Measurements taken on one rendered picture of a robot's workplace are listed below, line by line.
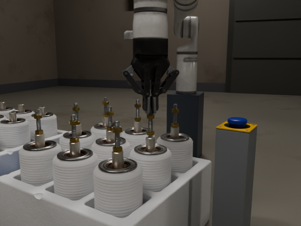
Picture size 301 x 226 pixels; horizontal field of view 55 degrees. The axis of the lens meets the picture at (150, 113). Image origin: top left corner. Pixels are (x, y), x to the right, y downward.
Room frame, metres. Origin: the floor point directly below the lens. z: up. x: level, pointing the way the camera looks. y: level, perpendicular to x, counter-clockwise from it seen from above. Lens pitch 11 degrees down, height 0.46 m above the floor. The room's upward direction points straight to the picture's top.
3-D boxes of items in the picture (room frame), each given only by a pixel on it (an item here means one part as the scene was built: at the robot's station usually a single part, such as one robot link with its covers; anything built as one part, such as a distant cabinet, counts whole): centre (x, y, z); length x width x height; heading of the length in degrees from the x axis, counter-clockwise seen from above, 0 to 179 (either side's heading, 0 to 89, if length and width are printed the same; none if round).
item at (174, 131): (0.73, -0.06, 0.26); 0.02 x 0.02 x 0.03
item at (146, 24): (0.65, 0.01, 0.53); 0.11 x 0.09 x 0.06; 15
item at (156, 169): (0.63, 0.00, 0.16); 0.10 x 0.10 x 0.18
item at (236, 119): (0.60, -0.19, 0.32); 0.04 x 0.04 x 0.02
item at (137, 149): (0.63, 0.00, 0.25); 0.08 x 0.08 x 0.01
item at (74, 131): (0.59, 0.16, 0.30); 0.01 x 0.01 x 0.08
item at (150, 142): (0.63, 0.00, 0.26); 0.02 x 0.02 x 0.03
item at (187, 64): (1.29, -0.16, 0.39); 0.09 x 0.09 x 0.17; 70
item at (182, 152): (0.73, -0.06, 0.16); 0.10 x 0.10 x 0.18
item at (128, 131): (0.79, 0.04, 0.25); 0.08 x 0.08 x 0.01
